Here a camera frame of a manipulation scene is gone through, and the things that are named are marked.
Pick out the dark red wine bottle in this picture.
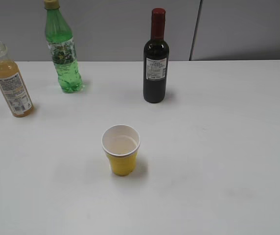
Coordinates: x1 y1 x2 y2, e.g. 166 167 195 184
143 8 169 103

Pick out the yellow paper cup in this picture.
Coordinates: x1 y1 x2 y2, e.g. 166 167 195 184
101 124 140 176

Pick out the green plastic soda bottle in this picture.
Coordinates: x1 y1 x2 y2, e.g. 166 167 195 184
44 0 82 93

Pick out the orange juice bottle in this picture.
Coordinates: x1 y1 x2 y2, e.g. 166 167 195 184
0 41 34 118

